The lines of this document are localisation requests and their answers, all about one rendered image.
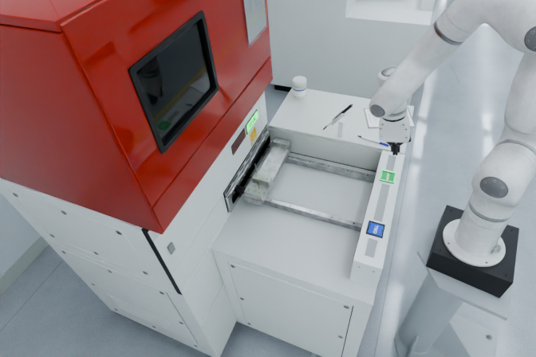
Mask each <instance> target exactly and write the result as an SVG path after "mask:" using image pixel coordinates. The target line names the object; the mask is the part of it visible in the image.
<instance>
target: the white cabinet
mask: <svg viewBox="0 0 536 357"><path fill-rule="evenodd" d="M212 252H213V254H214V257H215V261H216V263H217V266H218V268H219V272H220V275H221V277H222V280H223V283H224V286H225V289H226V291H227V295H228V297H229V300H230V302H231V307H232V309H233V312H234V315H235V318H236V320H237V322H239V323H241V324H245V325H246V326H249V327H251V328H254V329H256V330H259V331H261V332H264V333H266V334H268V335H272V336H273V337H276V338H278V339H281V340H283V341H286V342H287V343H291V344H293V345H295V346H297V347H300V348H303V349H305V350H307V351H310V352H313V353H314V354H316V355H320V356H322V357H357V352H358V350H359V347H360V345H361V341H362V337H363V334H364V332H365V328H366V325H367V323H368V320H369V315H370V312H371V310H372V305H370V304H366V303H364V302H361V301H359V300H354V299H352V298H349V297H347V296H343V295H341V294H338V293H335V292H331V291H329V290H327V289H324V288H320V287H317V286H315V285H312V284H309V283H306V282H304V281H301V280H297V279H295V278H292V277H288V276H286V275H283V274H281V273H277V272H275V271H272V270H269V269H265V268H263V267H261V266H258V265H254V264H251V263H249V262H246V261H243V260H240V259H238V258H235V257H231V256H228V255H226V254H224V253H220V252H217V251H214V250H212Z"/></svg>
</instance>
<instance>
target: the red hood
mask: <svg viewBox="0 0 536 357"><path fill-rule="evenodd" d="M272 80H273V72H272V61H271V51H270V30H269V18H268V8H267V0H0V178H1V179H5V180H7V181H10V182H14V183H17V184H19V185H22V186H25V187H28V188H30V189H33V190H36V191H39V192H42V193H44V194H48V195H51V196H53V197H55V198H59V199H62V200H65V201H67V202H71V203H73V204H76V205H79V206H82V207H84V208H87V209H90V210H94V211H96V212H98V213H101V214H105V215H108V216H110V217H112V218H116V219H119V220H121V221H124V222H127V223H130V224H133V225H135V226H139V227H141V228H144V229H146V230H151V231H153V232H156V233H159V234H163V233H164V231H165V230H166V229H167V228H168V226H169V225H170V224H171V222H172V220H173V219H174V218H175V216H176V215H177V214H178V213H179V211H180V209H181V208H182V206H183V205H184V203H185V202H186V201H187V200H188V198H189V197H190V195H191V194H192V192H193V191H194V189H195V188H196V187H197V186H198V184H199V182H200V181H201V180H202V178H203V176H204V175H205V174H206V173H207V171H208V170H209V169H210V167H211V165H212V164H213V163H214V161H215V160H216V159H217V157H218V156H219V154H220V153H221V151H222V150H223V148H224V147H225V146H226V145H227V143H228V142H229V140H230V139H231V137H232V136H233V134H234V133H235V132H236V131H237V129H238V127H239V126H240V125H241V123H242V122H243V121H244V119H245V118H246V116H247V115H248V114H249V112H250V110H251V109H252V108H253V107H254V105H255V104H256V102H257V101H258V99H259V98H260V96H261V95H262V94H263V93H264V91H265V90H266V88H267V87H268V85H269V84H270V82H271V81H272Z"/></svg>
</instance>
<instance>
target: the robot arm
mask: <svg viewBox="0 0 536 357"><path fill-rule="evenodd" d="M482 24H488V25H489V26H491V27H492V28H493V29H494V30H495V31H496V32H497V33H498V34H499V35H500V36H501V37H502V39H503V40H504V41H505V42H506V43H507V44H508V45H510V46H511V47H513V48H514V49H517V50H518V51H520V52H523V53H524V55H523V58H522V60H521V62H520V64H519V67H518V69H517V72H516V73H515V76H514V79H513V82H512V85H511V87H510V92H509V96H508V99H507V102H506V109H505V114H504V128H503V131H502V134H501V136H500V138H499V140H498V142H497V143H496V145H495V146H494V148H493V149H492V150H491V151H490V153H489V154H488V155H487V156H486V158H485V159H484V160H483V161H482V162H481V163H480V165H479V167H478V168H477V170H476V172H475V174H474V176H473V178H472V181H471V185H472V188H473V191H472V193H471V196H470V198H469V200H468V203H467V206H466V208H465V210H464V212H463V215H462V217H461V219H457V220H454V221H452V222H450V223H448V224H447V225H446V226H445V228H444V230H443V242H444V244H445V246H446V247H447V249H448V250H449V252H450V253H451V254H452V255H454V256H455V257H456V258H458V259H459V260H461V261H463V262H465V263H467V264H469V265H474V266H478V267H490V266H493V265H497V264H498V263H499V262H500V261H501V260H502V259H503V257H504V255H505V252H506V248H505V244H504V242H503V240H502V238H501V235H502V233H503V231H504V229H505V228H506V225H507V224H508V222H509V220H510V219H511V217H512V215H513V213H514V212H515V210H516V208H517V206H518V202H519V200H520V199H521V197H522V195H523V194H524V192H525V190H526V188H527V187H528V186H529V184H530V182H531V180H532V179H533V177H534V176H535V175H536V0H453V2H452V3H451V4H450V5H449V6H448V7H447V9H446V10H445V11H444V12H443V13H442V14H441V15H440V16H439V17H438V18H437V20H436V21H435V22H434V23H433V24H432V26H431V27H430V28H429V29H428V30H427V31H426V33H425V34H424V35H423V36H422V38H421V39H419V40H418V42H417V43H416V44H415V45H414V47H413V48H412V49H411V51H410V52H409V53H408V54H407V56H406V57H405V58H404V59H403V60H402V61H401V62H400V64H399V65H398V66H391V67H387V68H385V69H382V70H380V71H379V72H378V75H377V78H378V89H377V92H376V94H375V95H374V96H373V98H372V99H371V100H370V103H369V111H370V112H371V114H372V115H373V116H375V117H377V118H380V119H379V139H380V141H383V142H386V143H388V144H389V146H390V147H391V152H392V154H393V155H395V154H396V155H398V152H400V145H401V144H403V143H407V142H411V136H410V133H411V129H410V122H409V118H408V114H407V99H408V98H409V97H410V96H411V95H412V94H413V93H414V92H415V91H416V90H417V89H418V88H419V86H421V85H422V83H424V81H425V80H426V79H427V78H428V77H429V76H430V74H431V73H432V72H433V71H434V70H435V69H436V68H437V67H438V66H439V65H440V64H441V63H442V62H444V61H445V60H446V59H447V58H448V57H449V56H450V55H451V54H452V53H453V52H454V51H455V50H456V49H457V48H459V47H460V46H461V45H462V44H463V43H464V42H465V41H466V40H467V39H468V38H469V37H470V36H471V35H472V34H473V33H474V32H475V31H476V30H477V29H478V28H479V27H480V26H481V25H482Z"/></svg>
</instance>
